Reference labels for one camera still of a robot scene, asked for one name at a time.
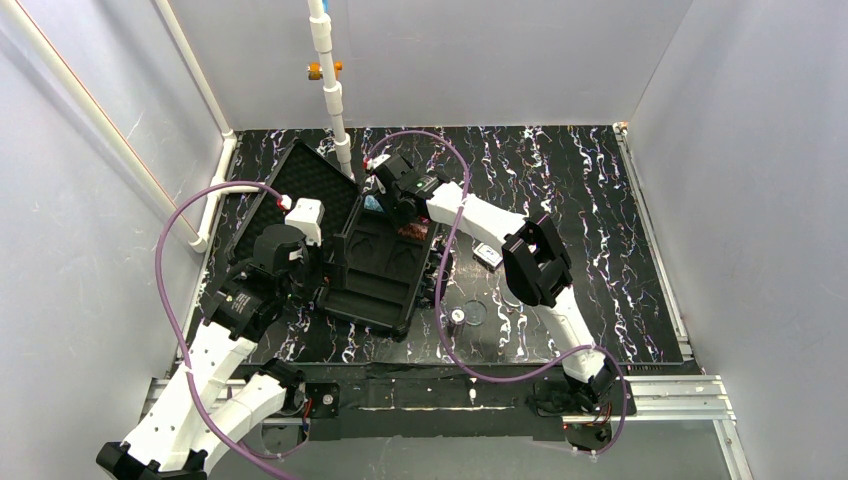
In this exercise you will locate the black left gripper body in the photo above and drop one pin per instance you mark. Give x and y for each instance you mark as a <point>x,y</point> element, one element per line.
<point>318,263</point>

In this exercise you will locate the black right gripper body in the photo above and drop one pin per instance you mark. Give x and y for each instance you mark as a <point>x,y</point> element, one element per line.
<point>386,177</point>

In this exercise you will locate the black poker set case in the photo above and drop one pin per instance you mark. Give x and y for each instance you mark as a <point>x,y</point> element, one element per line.
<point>388,274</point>

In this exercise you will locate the orange black poker chip stack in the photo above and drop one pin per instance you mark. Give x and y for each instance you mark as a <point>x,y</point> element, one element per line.
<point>414,231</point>

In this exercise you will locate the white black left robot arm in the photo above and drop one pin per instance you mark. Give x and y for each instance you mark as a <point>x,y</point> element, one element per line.
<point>184,435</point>

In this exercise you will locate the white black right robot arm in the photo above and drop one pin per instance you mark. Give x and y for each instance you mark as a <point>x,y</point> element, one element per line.
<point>534,257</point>

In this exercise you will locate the blue poker chip stack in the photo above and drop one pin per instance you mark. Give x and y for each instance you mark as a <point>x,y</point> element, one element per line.
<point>370,203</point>

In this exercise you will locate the blue playing card box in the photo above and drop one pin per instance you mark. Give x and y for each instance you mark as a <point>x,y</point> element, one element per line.
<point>487,256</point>

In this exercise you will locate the clear acrylic blind button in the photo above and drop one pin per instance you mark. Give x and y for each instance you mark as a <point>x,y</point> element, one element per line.
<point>475,313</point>

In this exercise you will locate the white pvc pipe pole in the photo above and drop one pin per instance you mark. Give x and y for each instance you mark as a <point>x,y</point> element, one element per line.
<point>321,31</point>

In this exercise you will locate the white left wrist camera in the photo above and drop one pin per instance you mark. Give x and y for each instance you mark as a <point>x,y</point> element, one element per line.
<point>307,215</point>

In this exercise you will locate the white pipe frame left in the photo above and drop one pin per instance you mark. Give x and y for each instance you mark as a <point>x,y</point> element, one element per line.
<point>128,69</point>

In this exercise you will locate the aluminium rail frame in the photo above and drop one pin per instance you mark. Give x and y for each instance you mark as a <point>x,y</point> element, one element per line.
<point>454,394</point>

